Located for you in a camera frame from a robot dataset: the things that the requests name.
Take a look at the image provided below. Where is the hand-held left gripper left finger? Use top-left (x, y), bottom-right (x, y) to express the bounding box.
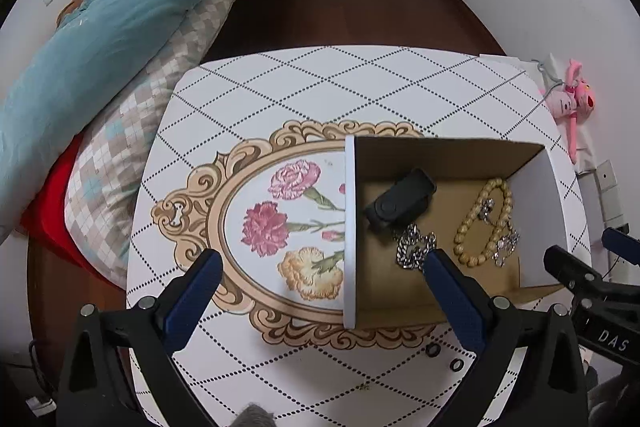
top-left (55, 249), bottom-right (224, 427)

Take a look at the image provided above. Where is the black USB flash drive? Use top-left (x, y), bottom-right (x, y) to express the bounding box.
top-left (363, 168), bottom-right (437, 233)

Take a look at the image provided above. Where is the large silver pendant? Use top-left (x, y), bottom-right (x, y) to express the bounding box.
top-left (492, 226), bottom-right (521, 267)

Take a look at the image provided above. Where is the dark grey cloth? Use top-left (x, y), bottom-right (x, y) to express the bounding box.
top-left (584, 364), bottom-right (640, 427)

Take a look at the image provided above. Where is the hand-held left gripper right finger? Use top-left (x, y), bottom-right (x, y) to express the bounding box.
top-left (423, 248), bottom-right (589, 427)

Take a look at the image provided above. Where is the red cloth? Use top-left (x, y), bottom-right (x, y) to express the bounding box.
top-left (19, 132), bottom-right (110, 279)

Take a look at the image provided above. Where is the pink plush toy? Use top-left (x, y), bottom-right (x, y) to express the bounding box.
top-left (547, 59), bottom-right (597, 164)

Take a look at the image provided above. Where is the beige beaded bracelet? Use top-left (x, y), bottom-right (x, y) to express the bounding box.
top-left (453, 177), bottom-right (515, 267)

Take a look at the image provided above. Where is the white charger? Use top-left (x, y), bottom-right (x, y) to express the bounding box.
top-left (24, 396), bottom-right (57, 414)

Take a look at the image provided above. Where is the grey furry object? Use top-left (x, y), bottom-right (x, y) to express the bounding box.
top-left (234, 402), bottom-right (277, 427)

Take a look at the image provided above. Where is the white wall socket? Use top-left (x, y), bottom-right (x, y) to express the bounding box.
top-left (596, 159), bottom-right (622, 219)

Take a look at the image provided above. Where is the cardboard box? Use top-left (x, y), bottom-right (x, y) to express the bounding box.
top-left (342, 135), bottom-right (569, 331)

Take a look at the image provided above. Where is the teal quilt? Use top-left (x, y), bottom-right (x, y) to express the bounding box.
top-left (0, 0), bottom-right (302, 239)

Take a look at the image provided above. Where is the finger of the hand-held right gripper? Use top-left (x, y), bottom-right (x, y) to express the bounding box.
top-left (601, 227), bottom-right (640, 266)
top-left (543, 245), bottom-right (607, 294)

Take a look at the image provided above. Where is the silver chain bracelet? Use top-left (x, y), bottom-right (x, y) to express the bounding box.
top-left (394, 224), bottom-right (439, 274)

